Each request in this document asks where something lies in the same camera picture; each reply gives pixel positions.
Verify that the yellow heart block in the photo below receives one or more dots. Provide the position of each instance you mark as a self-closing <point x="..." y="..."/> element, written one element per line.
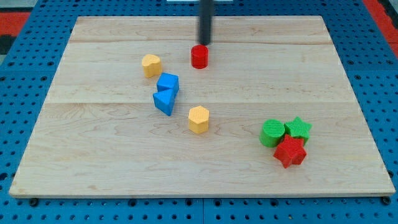
<point x="152" y="65"/>

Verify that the wooden board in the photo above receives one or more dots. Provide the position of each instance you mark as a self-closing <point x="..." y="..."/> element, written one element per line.
<point x="99" y="134"/>

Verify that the red star block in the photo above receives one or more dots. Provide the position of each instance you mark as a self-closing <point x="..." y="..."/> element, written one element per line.
<point x="290" y="151"/>

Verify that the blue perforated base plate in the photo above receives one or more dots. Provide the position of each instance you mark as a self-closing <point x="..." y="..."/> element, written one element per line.
<point x="30" y="64"/>

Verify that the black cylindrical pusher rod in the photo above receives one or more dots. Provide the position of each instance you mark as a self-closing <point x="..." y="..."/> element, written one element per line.
<point x="205" y="15"/>

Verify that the red cylinder block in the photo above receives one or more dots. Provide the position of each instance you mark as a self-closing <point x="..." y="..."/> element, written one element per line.
<point x="199" y="56"/>

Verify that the yellow hexagon block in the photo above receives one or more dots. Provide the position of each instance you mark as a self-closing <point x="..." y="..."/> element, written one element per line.
<point x="198" y="119"/>

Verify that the blue cube block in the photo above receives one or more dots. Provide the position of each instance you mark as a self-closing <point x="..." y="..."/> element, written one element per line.
<point x="168" y="81"/>

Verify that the green cylinder block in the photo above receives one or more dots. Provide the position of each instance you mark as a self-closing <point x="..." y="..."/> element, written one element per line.
<point x="271" y="133"/>

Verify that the blue triangle block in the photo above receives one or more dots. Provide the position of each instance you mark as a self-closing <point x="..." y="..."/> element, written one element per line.
<point x="164" y="101"/>

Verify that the green star block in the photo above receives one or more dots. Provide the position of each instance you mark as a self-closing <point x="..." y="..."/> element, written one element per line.
<point x="297" y="128"/>

